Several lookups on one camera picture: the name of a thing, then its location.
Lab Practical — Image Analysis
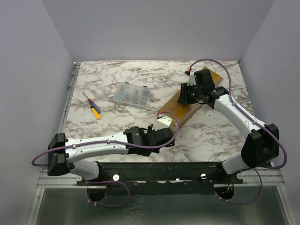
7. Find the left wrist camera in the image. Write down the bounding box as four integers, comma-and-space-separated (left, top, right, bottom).
153, 112, 173, 130

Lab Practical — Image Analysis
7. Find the clear plastic screw box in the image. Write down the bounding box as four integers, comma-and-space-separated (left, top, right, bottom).
114, 82, 150, 108

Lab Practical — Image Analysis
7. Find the red handled screwdriver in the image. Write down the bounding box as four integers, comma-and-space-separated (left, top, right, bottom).
83, 92, 94, 106

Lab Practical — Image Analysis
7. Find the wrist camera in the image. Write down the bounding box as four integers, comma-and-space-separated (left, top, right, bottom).
153, 112, 173, 130
185, 67, 196, 86

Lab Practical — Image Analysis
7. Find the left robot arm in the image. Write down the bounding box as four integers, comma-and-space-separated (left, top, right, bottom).
47, 126, 174, 185

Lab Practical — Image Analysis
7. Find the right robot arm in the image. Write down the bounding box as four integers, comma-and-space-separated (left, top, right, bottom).
177, 69, 279, 183

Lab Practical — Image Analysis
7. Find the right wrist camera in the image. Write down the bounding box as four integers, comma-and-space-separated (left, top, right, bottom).
185, 67, 196, 86

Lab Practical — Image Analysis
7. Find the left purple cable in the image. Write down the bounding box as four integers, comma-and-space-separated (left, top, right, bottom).
31, 111, 180, 207

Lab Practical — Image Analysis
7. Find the aluminium frame rail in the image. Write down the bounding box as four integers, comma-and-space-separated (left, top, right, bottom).
27, 62, 81, 225

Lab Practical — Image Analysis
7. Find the brown cardboard express box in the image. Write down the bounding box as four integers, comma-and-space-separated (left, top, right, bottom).
158, 67, 223, 133

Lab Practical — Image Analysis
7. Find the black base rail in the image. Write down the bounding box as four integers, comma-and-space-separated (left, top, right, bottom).
77, 162, 243, 195

